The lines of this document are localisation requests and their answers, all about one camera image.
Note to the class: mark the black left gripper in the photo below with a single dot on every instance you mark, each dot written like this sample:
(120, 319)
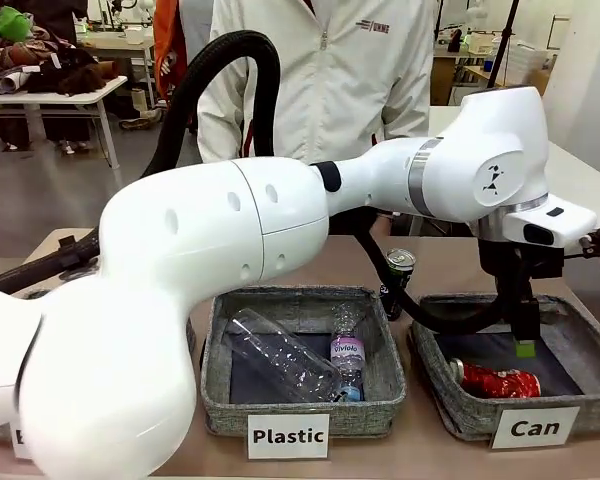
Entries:
(520, 262)

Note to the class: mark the person left forearm white sleeve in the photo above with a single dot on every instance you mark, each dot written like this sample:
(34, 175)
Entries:
(405, 117)

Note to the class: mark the white plastic storage bins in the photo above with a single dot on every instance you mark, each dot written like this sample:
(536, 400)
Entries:
(525, 57)

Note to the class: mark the crushed red drink can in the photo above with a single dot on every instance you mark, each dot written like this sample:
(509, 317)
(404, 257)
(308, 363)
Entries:
(500, 381)

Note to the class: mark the grey fabric basket labelled Can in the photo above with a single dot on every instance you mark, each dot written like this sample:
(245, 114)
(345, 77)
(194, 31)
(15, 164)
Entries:
(470, 412)

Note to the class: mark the bystander in dark clothes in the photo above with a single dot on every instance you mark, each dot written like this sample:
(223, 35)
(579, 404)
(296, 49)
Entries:
(72, 125)

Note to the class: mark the black green drink can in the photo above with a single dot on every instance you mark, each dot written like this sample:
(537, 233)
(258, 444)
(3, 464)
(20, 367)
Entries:
(399, 280)

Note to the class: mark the small crushed purple-label bottle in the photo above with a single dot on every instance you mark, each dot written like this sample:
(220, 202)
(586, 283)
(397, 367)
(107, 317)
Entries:
(349, 360)

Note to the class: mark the grey fabric basket labelled Plastic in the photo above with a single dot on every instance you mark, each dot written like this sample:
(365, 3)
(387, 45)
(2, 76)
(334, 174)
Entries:
(300, 415)

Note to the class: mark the large clear plastic bottle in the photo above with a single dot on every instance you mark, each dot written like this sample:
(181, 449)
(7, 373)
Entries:
(275, 355)

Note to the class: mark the pile of mixed clothes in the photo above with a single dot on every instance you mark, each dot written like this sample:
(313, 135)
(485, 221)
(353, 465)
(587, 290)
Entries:
(40, 60)

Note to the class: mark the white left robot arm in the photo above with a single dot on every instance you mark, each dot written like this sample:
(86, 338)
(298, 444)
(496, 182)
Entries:
(205, 225)

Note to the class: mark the brown cardboard box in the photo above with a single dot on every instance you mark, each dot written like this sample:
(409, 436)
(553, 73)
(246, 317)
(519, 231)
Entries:
(442, 80)

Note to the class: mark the white background workbench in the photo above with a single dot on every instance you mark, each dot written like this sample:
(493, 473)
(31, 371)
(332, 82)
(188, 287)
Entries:
(115, 47)

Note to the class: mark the dark trousers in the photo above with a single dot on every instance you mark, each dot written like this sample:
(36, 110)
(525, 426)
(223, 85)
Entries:
(339, 225)

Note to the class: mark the bystander in orange jacket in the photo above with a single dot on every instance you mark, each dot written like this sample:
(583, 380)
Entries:
(172, 50)

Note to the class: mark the person in white jacket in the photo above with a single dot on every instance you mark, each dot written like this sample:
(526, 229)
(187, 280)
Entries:
(330, 90)

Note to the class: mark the white Bottle label card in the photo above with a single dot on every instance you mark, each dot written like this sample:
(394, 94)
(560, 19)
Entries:
(22, 442)

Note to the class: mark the white table with clothes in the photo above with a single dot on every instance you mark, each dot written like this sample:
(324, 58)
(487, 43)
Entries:
(55, 97)

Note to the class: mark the person right forearm white sleeve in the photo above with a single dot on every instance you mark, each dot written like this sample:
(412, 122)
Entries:
(217, 130)

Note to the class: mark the white Plastic label card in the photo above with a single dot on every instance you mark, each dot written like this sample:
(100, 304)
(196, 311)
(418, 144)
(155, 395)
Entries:
(288, 436)

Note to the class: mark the black tripod pole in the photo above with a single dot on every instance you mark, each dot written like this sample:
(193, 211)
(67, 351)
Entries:
(502, 45)

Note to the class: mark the white Can label card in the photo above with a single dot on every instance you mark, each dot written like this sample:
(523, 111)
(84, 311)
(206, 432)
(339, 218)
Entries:
(535, 427)

